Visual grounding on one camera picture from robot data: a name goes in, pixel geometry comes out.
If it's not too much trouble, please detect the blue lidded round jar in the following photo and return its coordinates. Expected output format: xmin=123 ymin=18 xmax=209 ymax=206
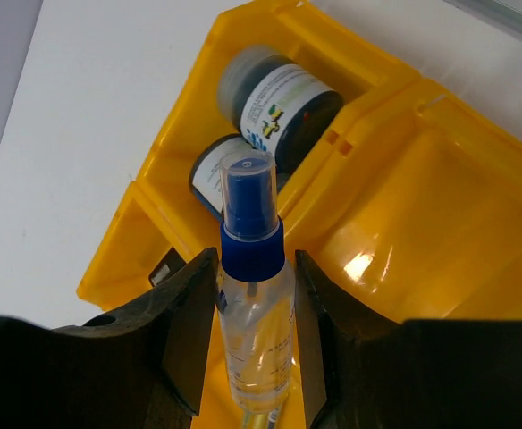
xmin=217 ymin=45 xmax=343 ymax=173

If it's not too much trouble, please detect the clear blue spray bottle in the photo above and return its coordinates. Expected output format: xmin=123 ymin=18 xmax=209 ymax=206
xmin=216 ymin=149 xmax=296 ymax=414

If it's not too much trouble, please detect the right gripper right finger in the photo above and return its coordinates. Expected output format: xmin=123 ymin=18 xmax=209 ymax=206
xmin=295 ymin=250 xmax=408 ymax=428

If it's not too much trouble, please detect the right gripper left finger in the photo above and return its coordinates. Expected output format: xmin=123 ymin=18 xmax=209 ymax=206
xmin=55 ymin=248 xmax=218 ymax=428

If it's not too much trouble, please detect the yellow divided storage tray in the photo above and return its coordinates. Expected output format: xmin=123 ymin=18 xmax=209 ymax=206
xmin=77 ymin=1 xmax=522 ymax=428

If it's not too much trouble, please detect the yellow gel pen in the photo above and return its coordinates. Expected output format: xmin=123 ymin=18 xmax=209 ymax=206
xmin=240 ymin=407 xmax=282 ymax=429

